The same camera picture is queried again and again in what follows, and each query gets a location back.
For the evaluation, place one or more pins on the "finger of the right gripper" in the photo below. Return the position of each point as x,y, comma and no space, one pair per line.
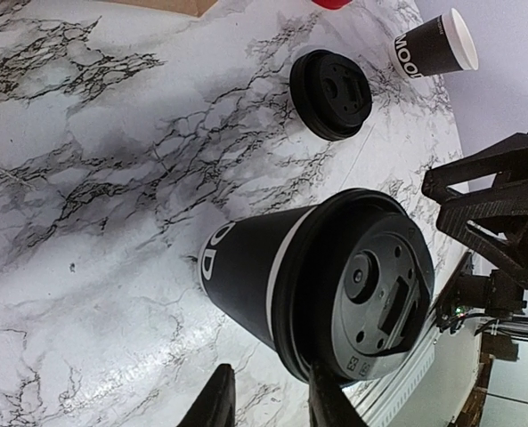
493,223
497,173

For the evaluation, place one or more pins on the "red cylindrical holder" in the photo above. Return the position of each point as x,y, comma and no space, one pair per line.
332,4

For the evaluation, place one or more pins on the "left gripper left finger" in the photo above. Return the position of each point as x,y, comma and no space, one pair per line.
215,405

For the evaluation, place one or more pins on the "black paper coffee cup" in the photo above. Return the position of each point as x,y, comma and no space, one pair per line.
239,264

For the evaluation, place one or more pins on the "stacked black paper cup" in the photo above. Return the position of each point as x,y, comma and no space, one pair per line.
439,46

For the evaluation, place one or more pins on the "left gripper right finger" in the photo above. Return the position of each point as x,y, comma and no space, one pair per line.
328,405

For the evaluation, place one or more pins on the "brown paper bag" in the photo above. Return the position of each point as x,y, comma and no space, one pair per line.
188,8

